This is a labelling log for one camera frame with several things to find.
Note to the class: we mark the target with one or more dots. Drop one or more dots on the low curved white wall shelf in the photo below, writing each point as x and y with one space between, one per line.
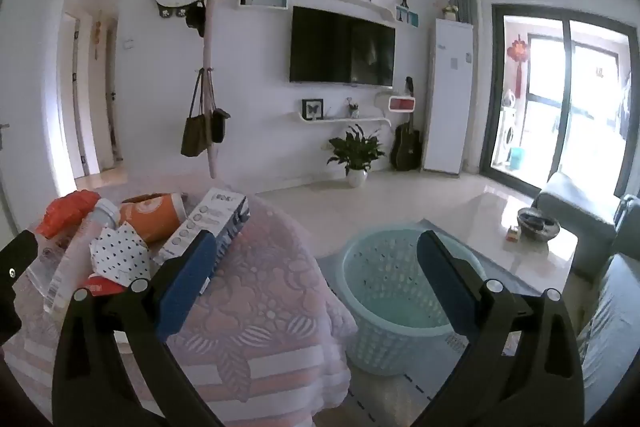
345 120

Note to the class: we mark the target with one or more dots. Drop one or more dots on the red and white wall box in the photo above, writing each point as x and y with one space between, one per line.
402 105

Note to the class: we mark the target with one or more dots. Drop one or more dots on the grey-blue patterned rug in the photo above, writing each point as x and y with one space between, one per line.
390 402

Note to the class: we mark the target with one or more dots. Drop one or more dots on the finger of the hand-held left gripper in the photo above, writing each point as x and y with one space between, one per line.
17 267

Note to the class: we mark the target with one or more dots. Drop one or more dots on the small red box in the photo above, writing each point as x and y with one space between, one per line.
513 234

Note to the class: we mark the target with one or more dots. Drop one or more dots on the small flower vase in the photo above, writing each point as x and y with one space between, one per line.
354 111

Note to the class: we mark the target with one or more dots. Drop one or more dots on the white standing air conditioner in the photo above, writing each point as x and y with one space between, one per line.
447 107

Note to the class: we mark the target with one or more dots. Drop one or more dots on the sliding glass door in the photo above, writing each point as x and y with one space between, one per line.
560 107

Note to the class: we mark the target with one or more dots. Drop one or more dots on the potted green plant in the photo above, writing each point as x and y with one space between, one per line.
356 152

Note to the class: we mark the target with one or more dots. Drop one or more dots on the brown shoulder bag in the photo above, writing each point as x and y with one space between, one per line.
192 137

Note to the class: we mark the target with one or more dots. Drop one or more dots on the clear plastic bottle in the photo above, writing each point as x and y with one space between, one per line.
82 247

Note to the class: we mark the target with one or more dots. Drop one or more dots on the white branch coat rack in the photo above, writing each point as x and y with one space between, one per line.
207 57

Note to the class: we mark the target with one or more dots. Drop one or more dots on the black wall television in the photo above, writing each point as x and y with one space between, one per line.
340 47

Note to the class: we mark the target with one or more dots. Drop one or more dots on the dark ashtray bowl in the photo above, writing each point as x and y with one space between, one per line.
537 223

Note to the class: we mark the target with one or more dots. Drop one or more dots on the pink patterned blanket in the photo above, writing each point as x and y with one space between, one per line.
260 297

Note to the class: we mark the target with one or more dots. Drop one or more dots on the red knot ornament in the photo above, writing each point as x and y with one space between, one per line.
517 52

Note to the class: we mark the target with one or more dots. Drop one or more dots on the small potted flowers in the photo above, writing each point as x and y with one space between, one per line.
450 12

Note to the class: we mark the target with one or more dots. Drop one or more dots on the orange packet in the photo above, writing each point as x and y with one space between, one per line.
65 209

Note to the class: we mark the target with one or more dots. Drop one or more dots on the white and blue toothpaste box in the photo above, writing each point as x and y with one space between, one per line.
210 219

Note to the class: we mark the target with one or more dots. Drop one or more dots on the white polka dot paper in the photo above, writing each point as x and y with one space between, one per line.
120 257

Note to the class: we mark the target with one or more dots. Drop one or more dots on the blue and white shelf box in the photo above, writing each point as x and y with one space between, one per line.
407 16

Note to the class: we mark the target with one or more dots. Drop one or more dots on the teal plastic laundry basket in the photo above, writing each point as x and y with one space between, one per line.
380 287

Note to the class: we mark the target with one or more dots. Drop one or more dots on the orange paper cup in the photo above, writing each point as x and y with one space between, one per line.
155 217

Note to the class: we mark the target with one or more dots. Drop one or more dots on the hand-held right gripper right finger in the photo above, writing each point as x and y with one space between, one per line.
445 287

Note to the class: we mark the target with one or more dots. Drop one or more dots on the teal bucket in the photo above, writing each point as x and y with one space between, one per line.
516 157

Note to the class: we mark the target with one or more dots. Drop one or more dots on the white coffee table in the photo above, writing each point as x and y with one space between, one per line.
495 212

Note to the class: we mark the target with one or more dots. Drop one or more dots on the white washing machine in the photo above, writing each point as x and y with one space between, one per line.
511 132

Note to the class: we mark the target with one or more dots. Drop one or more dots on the black hat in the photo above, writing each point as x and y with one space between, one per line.
196 19

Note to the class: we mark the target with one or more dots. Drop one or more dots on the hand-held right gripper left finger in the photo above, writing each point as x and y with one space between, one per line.
187 287

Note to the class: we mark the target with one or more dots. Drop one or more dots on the small red packet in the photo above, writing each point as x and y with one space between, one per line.
100 285

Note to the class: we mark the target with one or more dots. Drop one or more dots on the dark acoustic guitar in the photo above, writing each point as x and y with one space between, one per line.
406 147

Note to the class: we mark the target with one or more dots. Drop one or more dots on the framed butterfly picture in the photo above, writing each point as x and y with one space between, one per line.
312 109

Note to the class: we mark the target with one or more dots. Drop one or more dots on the grey sofa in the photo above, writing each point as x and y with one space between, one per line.
612 332

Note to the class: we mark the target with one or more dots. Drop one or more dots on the white door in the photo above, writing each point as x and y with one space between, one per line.
30 107

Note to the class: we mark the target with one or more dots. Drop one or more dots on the small black bag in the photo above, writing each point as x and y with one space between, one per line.
218 127

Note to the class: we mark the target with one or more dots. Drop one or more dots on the clear plastic wrapper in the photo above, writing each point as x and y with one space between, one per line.
42 267

